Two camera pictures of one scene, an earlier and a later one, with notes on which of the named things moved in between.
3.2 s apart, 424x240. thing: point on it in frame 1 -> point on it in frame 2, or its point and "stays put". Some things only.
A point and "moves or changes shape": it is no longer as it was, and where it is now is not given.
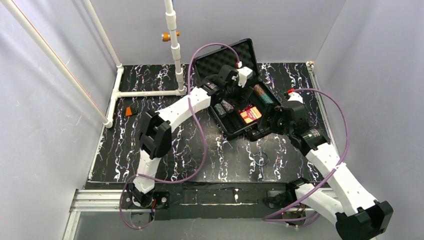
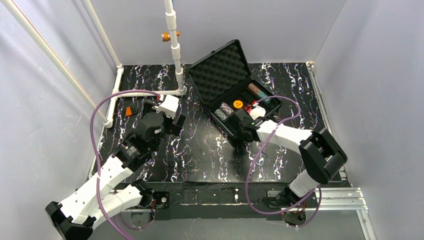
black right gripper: (271, 117) -> (239, 118)
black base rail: (213, 200) stays put
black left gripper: (236, 91) -> (178, 122)
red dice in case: (244, 109) stays put
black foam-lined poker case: (239, 115) moves or changes shape
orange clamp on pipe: (166, 37) stays put
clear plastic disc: (261, 159) stays put
